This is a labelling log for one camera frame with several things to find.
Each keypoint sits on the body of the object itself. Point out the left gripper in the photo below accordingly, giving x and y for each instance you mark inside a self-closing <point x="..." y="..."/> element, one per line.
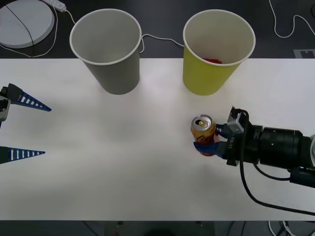
<point x="3" y="91"/>

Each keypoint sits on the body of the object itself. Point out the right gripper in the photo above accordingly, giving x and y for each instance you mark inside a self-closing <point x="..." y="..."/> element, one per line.
<point x="243" y="147"/>

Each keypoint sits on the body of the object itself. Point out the yellow and red drink can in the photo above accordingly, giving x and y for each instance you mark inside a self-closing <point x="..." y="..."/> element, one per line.
<point x="203" y="134"/>

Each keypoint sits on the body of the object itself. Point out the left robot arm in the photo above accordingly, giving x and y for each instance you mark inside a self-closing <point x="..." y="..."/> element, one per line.
<point x="3" y="109"/>

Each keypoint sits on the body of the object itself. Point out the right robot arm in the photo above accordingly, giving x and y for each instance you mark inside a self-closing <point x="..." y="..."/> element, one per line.
<point x="280" y="145"/>

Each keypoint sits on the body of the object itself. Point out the yellow-green plastic bin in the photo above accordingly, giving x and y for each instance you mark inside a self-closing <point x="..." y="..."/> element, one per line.
<point x="204" y="78"/>

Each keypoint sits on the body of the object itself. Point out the white round disc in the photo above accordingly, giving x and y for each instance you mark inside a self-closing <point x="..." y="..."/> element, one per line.
<point x="17" y="24"/>

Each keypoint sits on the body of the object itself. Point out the grey plastic bin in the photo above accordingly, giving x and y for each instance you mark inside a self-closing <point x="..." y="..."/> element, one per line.
<point x="115" y="73"/>

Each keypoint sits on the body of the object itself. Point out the white floor marker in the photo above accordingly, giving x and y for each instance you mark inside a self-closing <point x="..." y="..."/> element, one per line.
<point x="304" y="53"/>

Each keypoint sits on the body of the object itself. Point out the white power strip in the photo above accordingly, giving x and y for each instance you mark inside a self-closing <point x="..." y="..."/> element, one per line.
<point x="55" y="3"/>

